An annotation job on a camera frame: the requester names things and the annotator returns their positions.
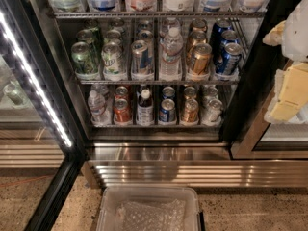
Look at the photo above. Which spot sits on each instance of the front green soda can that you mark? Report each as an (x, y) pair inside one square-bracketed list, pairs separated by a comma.
[(84, 62)]

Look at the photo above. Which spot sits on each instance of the clear plastic bin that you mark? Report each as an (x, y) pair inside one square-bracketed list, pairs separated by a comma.
[(114, 196)]

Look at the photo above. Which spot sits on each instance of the bubble wrap sheet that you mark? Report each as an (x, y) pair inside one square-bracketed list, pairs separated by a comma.
[(150, 216)]

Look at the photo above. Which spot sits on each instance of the bottom orange soda can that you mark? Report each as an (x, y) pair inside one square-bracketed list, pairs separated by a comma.
[(122, 111)]

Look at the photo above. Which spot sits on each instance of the front 7up can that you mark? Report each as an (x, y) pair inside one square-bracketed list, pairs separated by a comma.
[(113, 66)]

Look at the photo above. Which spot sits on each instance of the dark juice bottle white cap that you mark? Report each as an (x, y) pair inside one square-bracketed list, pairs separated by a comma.
[(145, 108)]

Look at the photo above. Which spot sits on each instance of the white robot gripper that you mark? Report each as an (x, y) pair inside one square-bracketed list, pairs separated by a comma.
[(297, 36)]

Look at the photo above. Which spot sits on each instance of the front gold can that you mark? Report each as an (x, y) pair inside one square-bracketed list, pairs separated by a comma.
[(199, 63)]

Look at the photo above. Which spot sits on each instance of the middle wire shelf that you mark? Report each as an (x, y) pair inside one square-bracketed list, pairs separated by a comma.
[(158, 82)]

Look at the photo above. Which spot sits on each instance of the bottom gold can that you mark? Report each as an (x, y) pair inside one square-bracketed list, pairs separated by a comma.
[(190, 111)]

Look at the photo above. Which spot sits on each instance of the bottom shelf water bottle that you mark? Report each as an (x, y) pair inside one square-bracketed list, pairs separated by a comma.
[(100, 114)]

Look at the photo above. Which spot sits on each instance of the bottom silver can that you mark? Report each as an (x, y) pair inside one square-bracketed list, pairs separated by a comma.
[(212, 112)]

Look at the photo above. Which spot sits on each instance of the front blue pepsi can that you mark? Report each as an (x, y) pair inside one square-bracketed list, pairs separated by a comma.
[(228, 61)]

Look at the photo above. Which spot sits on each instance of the gold can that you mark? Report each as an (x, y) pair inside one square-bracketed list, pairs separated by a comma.
[(199, 63), (190, 111)]

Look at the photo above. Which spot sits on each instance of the wire shelf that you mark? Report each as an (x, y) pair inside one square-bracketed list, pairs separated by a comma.
[(158, 82), (96, 15)]

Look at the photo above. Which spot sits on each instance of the rear water bottle middle shelf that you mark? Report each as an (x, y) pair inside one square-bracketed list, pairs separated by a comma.
[(167, 23)]

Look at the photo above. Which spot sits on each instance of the bottom blue pepsi can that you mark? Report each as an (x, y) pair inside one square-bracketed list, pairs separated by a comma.
[(167, 111)]

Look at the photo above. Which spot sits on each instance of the blue pepsi can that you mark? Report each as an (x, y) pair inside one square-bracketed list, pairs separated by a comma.
[(228, 61), (167, 111)]

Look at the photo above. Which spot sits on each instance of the upper wire shelf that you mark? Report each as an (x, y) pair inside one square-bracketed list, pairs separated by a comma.
[(96, 15)]

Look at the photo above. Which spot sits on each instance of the glass fridge door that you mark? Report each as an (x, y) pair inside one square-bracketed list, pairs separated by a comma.
[(37, 170)]

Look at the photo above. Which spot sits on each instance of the white led light strip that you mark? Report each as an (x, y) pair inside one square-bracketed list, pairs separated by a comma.
[(34, 81)]

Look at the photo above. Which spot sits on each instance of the front silver blue can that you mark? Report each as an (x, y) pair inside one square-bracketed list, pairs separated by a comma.
[(141, 67)]

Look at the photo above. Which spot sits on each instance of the clear water bottle shelf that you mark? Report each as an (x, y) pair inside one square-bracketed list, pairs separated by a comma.
[(172, 46)]

